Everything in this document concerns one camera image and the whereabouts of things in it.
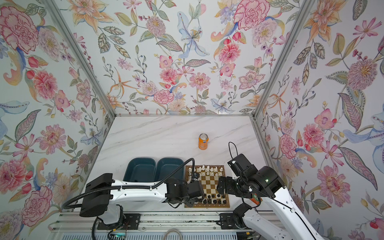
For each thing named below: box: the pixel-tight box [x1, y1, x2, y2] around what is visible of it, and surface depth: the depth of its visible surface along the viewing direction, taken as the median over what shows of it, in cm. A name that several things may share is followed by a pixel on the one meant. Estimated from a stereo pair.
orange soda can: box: [198, 133, 209, 151], surface depth 97 cm
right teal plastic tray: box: [156, 157, 185, 182], surface depth 90 cm
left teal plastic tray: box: [123, 157, 157, 183], surface depth 92 cm
